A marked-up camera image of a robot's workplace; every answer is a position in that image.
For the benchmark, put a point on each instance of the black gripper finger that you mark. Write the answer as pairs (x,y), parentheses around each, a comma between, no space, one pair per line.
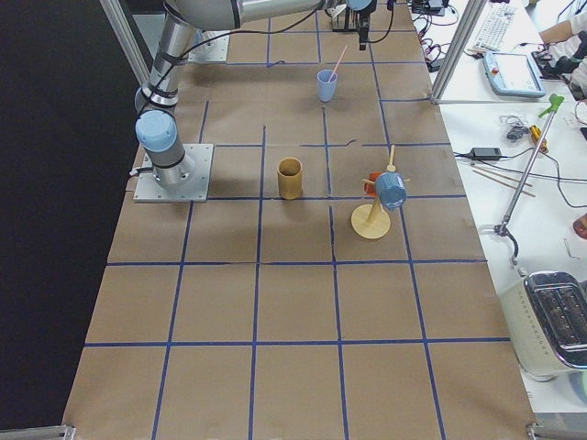
(363,33)

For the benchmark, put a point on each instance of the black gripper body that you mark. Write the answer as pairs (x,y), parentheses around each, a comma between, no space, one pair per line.
(361,23)

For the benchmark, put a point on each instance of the pink chopstick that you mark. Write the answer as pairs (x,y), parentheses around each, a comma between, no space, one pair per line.
(335,69)

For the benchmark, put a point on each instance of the light blue plastic cup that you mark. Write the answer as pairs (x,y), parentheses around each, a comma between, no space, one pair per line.
(326,81)

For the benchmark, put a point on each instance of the wooden chopsticks pair on desk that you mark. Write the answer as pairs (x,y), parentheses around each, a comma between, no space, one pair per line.
(504,180)

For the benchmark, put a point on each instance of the white keyboard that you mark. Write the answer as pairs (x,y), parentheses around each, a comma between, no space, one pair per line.
(495,25)

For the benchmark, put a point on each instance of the teach pendant tablet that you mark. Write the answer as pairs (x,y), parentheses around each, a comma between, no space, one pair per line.
(513,74)

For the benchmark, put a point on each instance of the bamboo cylinder holder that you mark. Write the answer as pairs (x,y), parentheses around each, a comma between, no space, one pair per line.
(290,177)

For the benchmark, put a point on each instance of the blue mug on tree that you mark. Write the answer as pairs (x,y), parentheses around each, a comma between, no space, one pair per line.
(390,189)

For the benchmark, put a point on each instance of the black power adapter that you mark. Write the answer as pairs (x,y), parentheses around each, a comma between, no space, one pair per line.
(486,154)

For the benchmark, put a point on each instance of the wooden mug tree stand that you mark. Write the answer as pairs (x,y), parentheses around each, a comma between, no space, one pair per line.
(372,221)

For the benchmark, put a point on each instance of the long reacher grabber tool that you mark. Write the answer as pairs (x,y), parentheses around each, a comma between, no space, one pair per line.
(501,230)

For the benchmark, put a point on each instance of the white silver toaster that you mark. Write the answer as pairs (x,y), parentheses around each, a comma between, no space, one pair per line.
(545,313)

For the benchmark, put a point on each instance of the aluminium frame post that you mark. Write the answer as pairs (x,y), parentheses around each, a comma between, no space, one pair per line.
(468,21)

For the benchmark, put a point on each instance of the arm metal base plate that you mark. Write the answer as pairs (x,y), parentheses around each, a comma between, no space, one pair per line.
(188,181)
(214,50)

